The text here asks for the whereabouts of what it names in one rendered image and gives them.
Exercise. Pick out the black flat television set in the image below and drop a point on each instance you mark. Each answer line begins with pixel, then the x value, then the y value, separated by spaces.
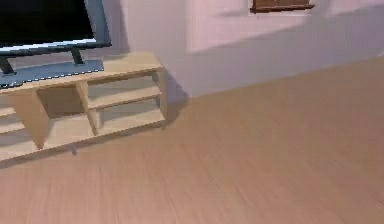
pixel 43 20

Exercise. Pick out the light wooden television stand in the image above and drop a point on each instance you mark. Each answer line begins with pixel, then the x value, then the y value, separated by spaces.
pixel 126 96

